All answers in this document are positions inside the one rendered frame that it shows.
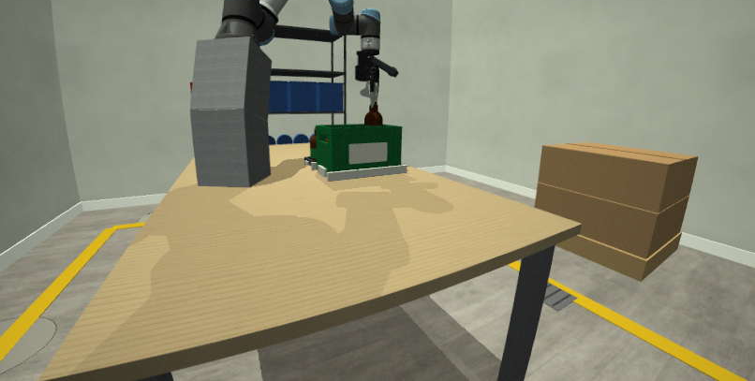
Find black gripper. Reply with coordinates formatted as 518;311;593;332
355;49;379;108

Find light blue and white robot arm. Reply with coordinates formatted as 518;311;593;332
215;0;398;77

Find green plastic crate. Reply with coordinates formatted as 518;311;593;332
317;124;402;172

